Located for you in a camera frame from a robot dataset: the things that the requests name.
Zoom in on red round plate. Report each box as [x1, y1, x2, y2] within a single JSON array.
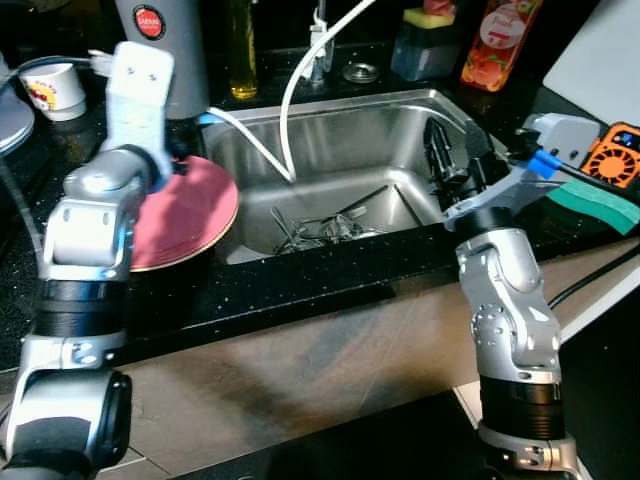
[[128, 155, 241, 273]]

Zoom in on red peach dish soap bottle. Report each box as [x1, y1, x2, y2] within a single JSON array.
[[462, 0, 546, 93]]

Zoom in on stainless steel sink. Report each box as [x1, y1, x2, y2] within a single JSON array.
[[200, 88, 511, 266]]

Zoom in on grey water dispenser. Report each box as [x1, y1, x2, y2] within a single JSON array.
[[113, 0, 209, 121]]

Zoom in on clear sponge holder dispenser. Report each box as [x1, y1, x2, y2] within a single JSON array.
[[392, 0, 461, 81]]

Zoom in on yellow oil bottle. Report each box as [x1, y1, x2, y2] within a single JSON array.
[[228, 0, 259, 101]]

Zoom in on green sponge cloth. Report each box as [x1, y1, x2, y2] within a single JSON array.
[[545, 178, 640, 236]]

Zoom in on round steel sink cap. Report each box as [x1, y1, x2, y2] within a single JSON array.
[[343, 62, 380, 84]]

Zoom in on thin steel utensil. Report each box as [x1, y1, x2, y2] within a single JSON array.
[[268, 205, 306, 253]]

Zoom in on orange black handheld device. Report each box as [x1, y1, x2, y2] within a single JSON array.
[[582, 122, 640, 189]]

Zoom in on yellow sponge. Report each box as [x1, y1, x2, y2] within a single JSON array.
[[403, 5, 456, 29]]

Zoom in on white printed cup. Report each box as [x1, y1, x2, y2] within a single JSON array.
[[20, 62, 88, 123]]

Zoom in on white board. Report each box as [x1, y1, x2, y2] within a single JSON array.
[[545, 0, 640, 126]]

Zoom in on steel faucet with white tape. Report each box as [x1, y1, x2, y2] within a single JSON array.
[[308, 0, 336, 86]]

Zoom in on blue cable clip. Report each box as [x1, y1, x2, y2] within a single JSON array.
[[528, 150, 557, 179]]

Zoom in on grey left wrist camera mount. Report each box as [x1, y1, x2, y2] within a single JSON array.
[[100, 42, 177, 176]]

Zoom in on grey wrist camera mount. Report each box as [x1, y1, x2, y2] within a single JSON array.
[[443, 113, 601, 229], [100, 42, 177, 176]]

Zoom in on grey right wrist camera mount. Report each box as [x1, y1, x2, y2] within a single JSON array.
[[443, 113, 601, 229]]

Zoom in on white water hose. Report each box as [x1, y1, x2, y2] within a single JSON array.
[[205, 0, 376, 184]]

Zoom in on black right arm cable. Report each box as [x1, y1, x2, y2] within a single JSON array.
[[548, 160, 640, 311]]

